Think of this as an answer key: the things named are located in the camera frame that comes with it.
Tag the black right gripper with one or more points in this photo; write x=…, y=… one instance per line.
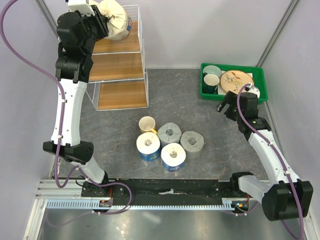
x=230, y=98

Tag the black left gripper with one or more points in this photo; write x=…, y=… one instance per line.
x=100, y=20

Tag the beige paper roll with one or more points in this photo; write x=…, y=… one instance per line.
x=119, y=22

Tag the grey paper roll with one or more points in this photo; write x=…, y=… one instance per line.
x=169, y=133
x=193, y=143

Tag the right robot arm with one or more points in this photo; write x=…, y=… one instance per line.
x=285, y=196

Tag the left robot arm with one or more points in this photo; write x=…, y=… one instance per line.
x=78, y=30

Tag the orange floral plate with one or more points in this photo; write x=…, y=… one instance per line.
x=235, y=80

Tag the dark green white cup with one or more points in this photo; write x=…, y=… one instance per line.
x=210, y=83

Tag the green plastic tray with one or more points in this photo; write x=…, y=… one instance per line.
x=233, y=78

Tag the light green bowl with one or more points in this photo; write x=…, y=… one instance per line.
x=212, y=70

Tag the white blue paper roll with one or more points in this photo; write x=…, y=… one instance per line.
x=149, y=146
x=173, y=157

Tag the yellow ceramic mug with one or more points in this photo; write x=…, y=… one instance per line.
x=147, y=124

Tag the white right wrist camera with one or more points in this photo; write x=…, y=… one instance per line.
x=252, y=89

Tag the white wire three-tier shelf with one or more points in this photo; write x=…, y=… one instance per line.
x=118, y=78

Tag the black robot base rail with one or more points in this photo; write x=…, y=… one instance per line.
x=153, y=189

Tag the grey slotted cable duct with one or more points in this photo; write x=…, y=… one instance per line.
x=142, y=204

